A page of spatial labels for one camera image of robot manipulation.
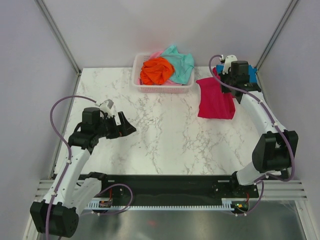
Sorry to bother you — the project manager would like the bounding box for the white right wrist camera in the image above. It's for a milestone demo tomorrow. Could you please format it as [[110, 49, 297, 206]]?
[[219, 54, 238, 75]]

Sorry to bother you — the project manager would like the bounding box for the folded blue t shirt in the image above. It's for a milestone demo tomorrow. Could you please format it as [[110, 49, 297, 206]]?
[[215, 64, 257, 83]]

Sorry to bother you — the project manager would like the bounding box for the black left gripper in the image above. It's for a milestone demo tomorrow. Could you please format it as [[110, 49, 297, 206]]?
[[94, 111, 136, 140]]

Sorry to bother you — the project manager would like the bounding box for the aluminium frame post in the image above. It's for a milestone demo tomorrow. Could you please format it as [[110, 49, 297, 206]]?
[[34, 0, 82, 76], [255, 0, 300, 70]]

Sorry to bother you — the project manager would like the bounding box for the teal t shirt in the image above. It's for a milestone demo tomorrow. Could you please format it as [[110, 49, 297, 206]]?
[[160, 45, 195, 85]]

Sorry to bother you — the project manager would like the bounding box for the pink t shirt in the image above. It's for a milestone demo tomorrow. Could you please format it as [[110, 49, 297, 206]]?
[[149, 50, 164, 60]]

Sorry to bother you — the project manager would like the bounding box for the orange t shirt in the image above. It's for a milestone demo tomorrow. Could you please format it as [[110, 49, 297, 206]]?
[[139, 57, 175, 86]]

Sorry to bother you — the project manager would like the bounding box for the right aluminium frame post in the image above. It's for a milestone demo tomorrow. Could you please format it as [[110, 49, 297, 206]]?
[[255, 0, 300, 70]]

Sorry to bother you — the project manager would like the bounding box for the folded red t shirt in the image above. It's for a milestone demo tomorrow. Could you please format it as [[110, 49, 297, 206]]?
[[212, 67, 220, 79]]

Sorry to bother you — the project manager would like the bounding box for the pink plastic laundry basket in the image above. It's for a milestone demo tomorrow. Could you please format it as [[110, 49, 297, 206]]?
[[131, 51, 195, 94]]

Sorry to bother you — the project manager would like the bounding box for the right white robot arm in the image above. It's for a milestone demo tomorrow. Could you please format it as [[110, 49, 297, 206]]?
[[218, 55, 299, 197]]

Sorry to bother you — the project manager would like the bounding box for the left aluminium frame post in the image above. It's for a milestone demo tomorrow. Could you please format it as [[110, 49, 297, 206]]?
[[34, 0, 82, 76]]

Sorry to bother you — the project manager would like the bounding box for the crimson red t shirt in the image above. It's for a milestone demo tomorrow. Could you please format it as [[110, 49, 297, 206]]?
[[196, 77, 236, 120]]

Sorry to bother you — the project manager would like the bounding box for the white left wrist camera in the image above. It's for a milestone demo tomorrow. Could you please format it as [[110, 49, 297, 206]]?
[[95, 99, 114, 118]]

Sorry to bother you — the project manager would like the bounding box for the white cable duct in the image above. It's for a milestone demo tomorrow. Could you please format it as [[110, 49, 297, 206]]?
[[84, 198, 235, 211]]

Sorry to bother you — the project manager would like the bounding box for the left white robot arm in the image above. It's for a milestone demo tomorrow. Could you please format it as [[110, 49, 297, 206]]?
[[30, 107, 136, 238]]

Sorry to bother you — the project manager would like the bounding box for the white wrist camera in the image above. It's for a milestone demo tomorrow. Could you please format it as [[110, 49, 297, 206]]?
[[95, 99, 114, 118], [219, 54, 238, 75]]

